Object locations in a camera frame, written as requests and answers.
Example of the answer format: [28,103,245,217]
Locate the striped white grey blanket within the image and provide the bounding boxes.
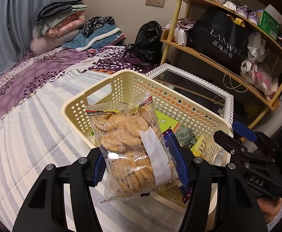
[0,71,184,231]

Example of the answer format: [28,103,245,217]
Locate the person right hand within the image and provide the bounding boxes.
[257,198,282,223]

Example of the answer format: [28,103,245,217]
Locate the blue leopard clothes pile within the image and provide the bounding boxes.
[62,16,125,51]

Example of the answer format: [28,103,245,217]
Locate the clear bag round cookies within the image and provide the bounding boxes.
[85,92,180,202]

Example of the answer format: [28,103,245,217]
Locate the wooden bamboo shelf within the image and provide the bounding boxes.
[161,0,282,128]

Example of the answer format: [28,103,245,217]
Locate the black Lanwei shopping bag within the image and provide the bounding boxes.
[186,7,249,74]

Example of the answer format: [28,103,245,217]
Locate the white framed glass table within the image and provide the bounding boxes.
[146,63,234,125]

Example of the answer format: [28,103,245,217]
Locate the green salty seaweed pack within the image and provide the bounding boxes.
[156,110,197,148]

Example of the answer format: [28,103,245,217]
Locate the blue cracker pack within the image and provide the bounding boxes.
[163,129,192,204]

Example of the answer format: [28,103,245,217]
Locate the purple floral bedsheet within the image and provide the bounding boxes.
[0,46,152,119]

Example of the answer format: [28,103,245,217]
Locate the small yellow bibizan packet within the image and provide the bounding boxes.
[192,135,207,159]

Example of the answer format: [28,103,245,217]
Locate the wall power socket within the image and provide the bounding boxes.
[145,0,165,7]

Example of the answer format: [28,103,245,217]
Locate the white plastic bags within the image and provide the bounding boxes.
[240,32,279,96]

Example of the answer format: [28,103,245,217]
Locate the green carton box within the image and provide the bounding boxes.
[256,4,282,40]

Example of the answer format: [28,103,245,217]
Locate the folded pink grey quilts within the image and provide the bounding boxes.
[30,0,87,55]

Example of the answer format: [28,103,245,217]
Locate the cream perforated plastic basket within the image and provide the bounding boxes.
[61,70,231,165]

